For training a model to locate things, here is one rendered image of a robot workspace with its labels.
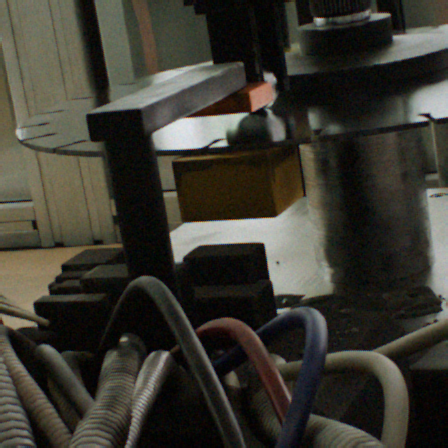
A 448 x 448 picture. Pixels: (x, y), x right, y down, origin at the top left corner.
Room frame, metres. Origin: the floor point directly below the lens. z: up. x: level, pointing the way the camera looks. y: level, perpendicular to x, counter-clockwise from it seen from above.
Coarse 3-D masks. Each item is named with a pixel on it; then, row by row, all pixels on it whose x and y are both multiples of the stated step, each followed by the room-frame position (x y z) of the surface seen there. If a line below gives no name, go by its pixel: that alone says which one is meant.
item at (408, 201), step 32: (320, 160) 0.59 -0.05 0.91; (352, 160) 0.58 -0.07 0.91; (384, 160) 0.58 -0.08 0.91; (416, 160) 0.60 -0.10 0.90; (320, 192) 0.60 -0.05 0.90; (352, 192) 0.58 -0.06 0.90; (384, 192) 0.58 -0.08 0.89; (416, 192) 0.59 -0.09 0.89; (320, 224) 0.60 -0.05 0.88; (352, 224) 0.59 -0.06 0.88; (384, 224) 0.58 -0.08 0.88; (416, 224) 0.59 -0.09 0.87; (320, 256) 0.60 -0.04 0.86; (352, 256) 0.59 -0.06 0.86; (384, 256) 0.58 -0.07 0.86; (416, 256) 0.59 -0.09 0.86
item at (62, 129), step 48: (288, 48) 0.77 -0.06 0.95; (96, 96) 0.68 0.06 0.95; (288, 96) 0.56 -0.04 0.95; (336, 96) 0.54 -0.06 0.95; (384, 96) 0.52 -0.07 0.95; (432, 96) 0.50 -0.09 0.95; (48, 144) 0.54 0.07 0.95; (96, 144) 0.52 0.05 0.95; (192, 144) 0.48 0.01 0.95; (240, 144) 0.46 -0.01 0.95; (288, 144) 0.45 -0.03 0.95
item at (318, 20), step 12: (312, 0) 0.61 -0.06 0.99; (324, 0) 0.60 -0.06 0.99; (336, 0) 0.60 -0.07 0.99; (348, 0) 0.60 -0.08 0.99; (360, 0) 0.60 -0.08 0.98; (312, 12) 0.61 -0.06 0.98; (324, 12) 0.60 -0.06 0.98; (336, 12) 0.60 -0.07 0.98; (348, 12) 0.60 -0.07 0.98; (360, 12) 0.60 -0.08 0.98; (324, 24) 0.60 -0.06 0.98; (336, 24) 0.60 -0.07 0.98
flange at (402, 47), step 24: (312, 24) 0.62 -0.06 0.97; (360, 24) 0.59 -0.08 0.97; (384, 24) 0.60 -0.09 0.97; (312, 48) 0.60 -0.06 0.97; (336, 48) 0.59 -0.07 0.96; (360, 48) 0.59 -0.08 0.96; (384, 48) 0.59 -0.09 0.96; (408, 48) 0.58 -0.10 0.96; (432, 48) 0.58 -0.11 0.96; (288, 72) 0.57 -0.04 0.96; (312, 72) 0.56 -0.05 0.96; (336, 72) 0.56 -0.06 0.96; (360, 72) 0.56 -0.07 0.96; (384, 72) 0.56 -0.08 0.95; (408, 72) 0.56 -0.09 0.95
